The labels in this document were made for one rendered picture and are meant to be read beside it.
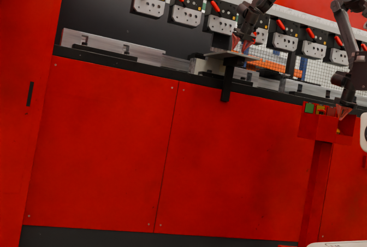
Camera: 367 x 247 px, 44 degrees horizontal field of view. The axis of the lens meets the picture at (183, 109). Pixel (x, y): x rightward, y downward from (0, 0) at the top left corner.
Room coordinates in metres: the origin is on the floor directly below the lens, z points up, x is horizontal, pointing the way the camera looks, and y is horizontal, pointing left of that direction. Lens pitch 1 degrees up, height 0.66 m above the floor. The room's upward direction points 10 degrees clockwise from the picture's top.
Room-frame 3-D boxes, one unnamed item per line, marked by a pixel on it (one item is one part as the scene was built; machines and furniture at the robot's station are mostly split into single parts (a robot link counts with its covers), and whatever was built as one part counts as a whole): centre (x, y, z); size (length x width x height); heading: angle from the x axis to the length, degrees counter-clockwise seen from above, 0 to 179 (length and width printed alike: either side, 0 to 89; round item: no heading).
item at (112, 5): (2.76, 0.28, 1.12); 1.13 x 0.02 x 0.44; 112
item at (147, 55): (2.17, 0.38, 0.92); 0.50 x 0.06 x 0.10; 112
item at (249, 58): (2.24, -0.19, 1.00); 0.26 x 0.18 x 0.01; 22
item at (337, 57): (2.67, -0.85, 1.21); 0.15 x 0.09 x 0.17; 112
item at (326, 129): (2.19, -0.69, 0.75); 0.20 x 0.16 x 0.18; 106
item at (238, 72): (2.40, -0.18, 0.92); 0.39 x 0.06 x 0.10; 112
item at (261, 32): (2.45, -0.29, 1.21); 0.15 x 0.09 x 0.17; 112
